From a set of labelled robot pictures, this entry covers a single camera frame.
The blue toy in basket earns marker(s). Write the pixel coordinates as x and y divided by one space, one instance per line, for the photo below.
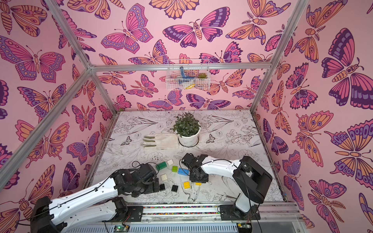
184 78

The blue lego brick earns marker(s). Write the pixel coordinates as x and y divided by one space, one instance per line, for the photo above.
184 172

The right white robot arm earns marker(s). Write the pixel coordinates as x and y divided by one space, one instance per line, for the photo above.
253 180

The dark green lego brick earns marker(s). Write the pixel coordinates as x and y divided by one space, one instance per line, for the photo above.
161 166

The white lego brick lower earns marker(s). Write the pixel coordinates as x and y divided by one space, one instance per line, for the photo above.
164 177

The beige gardening glove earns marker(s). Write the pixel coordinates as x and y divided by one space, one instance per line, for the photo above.
161 141

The black lego brick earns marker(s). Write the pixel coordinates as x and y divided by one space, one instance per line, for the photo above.
174 188
162 187

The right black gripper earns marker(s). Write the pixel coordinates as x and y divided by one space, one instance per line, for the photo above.
192 162

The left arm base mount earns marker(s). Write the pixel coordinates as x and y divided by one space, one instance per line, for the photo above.
127 214

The potted green plant white pot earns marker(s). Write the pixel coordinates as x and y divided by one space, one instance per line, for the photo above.
187 128

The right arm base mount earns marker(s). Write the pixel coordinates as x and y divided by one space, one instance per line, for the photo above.
230 212

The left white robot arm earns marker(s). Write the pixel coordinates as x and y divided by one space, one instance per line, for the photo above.
101 202

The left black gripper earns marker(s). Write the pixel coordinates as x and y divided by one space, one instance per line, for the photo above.
152 189

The white wire basket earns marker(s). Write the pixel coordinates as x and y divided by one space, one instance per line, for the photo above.
188 74

